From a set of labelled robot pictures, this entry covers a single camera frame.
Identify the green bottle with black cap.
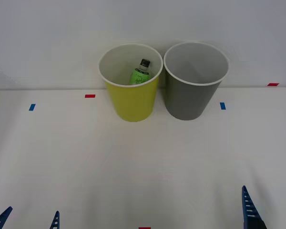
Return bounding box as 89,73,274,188
129,58,151,85

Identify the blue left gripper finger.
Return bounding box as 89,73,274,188
50,210,61,229
0,206,13,229

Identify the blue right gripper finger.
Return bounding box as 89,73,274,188
241,185,268,229

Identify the yellow-green plastic waste bin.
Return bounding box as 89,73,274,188
98,43,164,123

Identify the grey plastic waste bin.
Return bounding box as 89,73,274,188
163,42,230,121

